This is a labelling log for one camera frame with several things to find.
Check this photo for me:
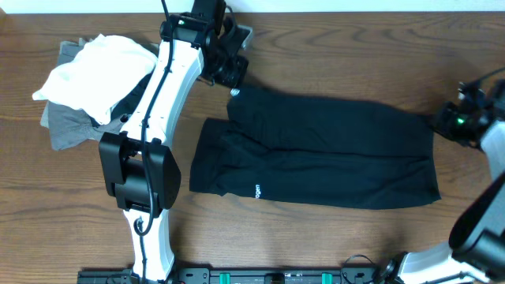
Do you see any black t-shirt with logo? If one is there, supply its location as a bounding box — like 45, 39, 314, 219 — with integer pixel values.
189, 87, 440, 210

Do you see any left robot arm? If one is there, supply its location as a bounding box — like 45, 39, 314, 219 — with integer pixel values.
78, 0, 253, 283

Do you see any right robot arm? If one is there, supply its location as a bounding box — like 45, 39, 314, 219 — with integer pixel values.
373, 78, 504, 284

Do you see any black folded garment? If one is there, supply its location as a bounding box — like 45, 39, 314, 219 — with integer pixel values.
89, 73, 152, 132

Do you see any olive folded garment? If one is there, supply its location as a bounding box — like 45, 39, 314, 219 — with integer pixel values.
40, 38, 159, 128

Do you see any grey folded garment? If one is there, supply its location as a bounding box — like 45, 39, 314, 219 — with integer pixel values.
46, 102, 129, 151

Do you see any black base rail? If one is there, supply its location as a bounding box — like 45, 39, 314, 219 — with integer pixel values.
77, 267, 377, 284

